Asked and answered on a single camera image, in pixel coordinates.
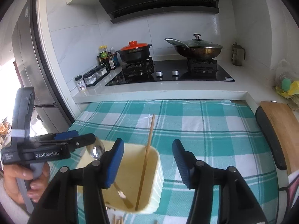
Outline steel spoon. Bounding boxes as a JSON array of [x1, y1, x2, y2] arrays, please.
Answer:
[[86, 137, 133, 209]]

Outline person's left hand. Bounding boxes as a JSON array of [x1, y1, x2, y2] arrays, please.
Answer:
[[3, 162, 51, 203]]

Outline white spice jar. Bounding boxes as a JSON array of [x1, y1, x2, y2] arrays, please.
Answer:
[[75, 75, 86, 92]]

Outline cream utensil holder box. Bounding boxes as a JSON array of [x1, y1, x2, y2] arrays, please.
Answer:
[[74, 139, 164, 214]]

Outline spice jar rack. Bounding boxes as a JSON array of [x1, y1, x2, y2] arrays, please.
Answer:
[[83, 64, 110, 87]]

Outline teal white checkered tablecloth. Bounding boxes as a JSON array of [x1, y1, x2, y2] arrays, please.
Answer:
[[47, 99, 281, 224]]

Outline sauce bottles group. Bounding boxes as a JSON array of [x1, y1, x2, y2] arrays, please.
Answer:
[[97, 45, 120, 71]]

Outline black chair back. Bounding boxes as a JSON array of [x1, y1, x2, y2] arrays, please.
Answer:
[[255, 106, 287, 170]]

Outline black gas cooktop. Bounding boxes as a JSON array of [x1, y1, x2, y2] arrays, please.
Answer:
[[106, 57, 235, 86]]

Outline grey steel refrigerator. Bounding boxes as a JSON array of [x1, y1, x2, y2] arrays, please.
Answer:
[[12, 0, 70, 133]]

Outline wooden cutting board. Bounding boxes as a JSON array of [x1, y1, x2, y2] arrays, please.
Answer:
[[260, 101, 298, 175]]

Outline black pot red lid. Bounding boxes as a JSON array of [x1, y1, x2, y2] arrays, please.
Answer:
[[117, 41, 152, 64]]

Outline yellow green bag bundle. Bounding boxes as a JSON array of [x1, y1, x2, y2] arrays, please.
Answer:
[[275, 59, 298, 111]]

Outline black wok glass lid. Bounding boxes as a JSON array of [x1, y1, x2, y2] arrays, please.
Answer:
[[164, 33, 223, 60]]

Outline dark glass kettle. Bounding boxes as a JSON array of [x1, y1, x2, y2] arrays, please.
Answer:
[[232, 43, 246, 66]]

